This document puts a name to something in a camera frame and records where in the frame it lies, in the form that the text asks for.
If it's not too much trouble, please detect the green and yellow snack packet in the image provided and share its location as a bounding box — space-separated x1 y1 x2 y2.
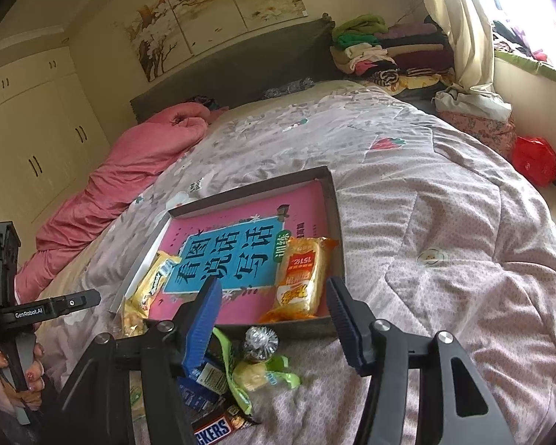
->
212 327 303 415

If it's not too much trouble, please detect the grey cardboard box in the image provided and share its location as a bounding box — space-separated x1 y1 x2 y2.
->
109 165 346 339

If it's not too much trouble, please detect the pink floral cloth bundle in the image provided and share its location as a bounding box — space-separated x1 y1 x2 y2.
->
438 111 520 163

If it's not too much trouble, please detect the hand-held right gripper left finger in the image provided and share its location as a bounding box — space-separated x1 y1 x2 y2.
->
51 278 223 445

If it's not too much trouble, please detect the cream curtain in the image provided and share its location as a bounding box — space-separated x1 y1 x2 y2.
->
408 0 515 98

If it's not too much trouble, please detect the brown chocolate bar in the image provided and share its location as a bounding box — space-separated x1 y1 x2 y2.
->
191 403 262 445

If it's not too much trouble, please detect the silver brown cake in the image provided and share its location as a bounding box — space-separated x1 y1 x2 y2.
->
241 325 279 363

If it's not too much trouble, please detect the grey headboard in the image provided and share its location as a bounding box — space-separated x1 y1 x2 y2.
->
130 17 334 123

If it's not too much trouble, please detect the green windowsill mat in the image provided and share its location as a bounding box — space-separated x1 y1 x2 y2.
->
493 51 556 89

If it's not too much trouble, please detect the pink and blue book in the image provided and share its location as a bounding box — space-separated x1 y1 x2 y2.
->
146 181 332 323

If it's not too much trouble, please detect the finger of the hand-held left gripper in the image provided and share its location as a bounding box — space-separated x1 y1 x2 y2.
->
51 289 102 318

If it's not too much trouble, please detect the clear packet of yellow snacks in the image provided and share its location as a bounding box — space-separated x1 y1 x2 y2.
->
113 299 150 340

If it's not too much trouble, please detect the cream wardrobe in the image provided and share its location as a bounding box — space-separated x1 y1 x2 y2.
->
0 34 112 260

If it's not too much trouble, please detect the orange and yellow snack packet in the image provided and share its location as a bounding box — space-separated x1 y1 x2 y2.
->
258 236 340 324

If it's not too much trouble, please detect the pink quilt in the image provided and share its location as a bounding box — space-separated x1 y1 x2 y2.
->
14 102 230 304

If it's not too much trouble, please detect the floral wall painting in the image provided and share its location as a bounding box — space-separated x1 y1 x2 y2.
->
113 0 309 79

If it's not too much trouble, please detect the heap of clothes on windowsill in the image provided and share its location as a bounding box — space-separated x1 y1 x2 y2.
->
491 19 550 63

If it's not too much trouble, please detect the floral bedspread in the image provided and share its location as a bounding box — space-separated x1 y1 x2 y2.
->
28 79 556 445

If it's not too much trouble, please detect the blue snack packet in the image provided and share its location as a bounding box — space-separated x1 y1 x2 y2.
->
176 352 228 411

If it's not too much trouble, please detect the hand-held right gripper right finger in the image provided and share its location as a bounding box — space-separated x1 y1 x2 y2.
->
325 276 517 445

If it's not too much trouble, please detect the dark patterned pillow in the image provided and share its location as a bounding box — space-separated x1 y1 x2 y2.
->
185 95 230 112
259 79 316 100

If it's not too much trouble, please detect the pile of folded clothes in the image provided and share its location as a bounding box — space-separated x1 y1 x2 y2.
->
329 13 459 91

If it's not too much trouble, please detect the red bag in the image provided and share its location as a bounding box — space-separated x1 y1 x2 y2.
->
511 136 556 188

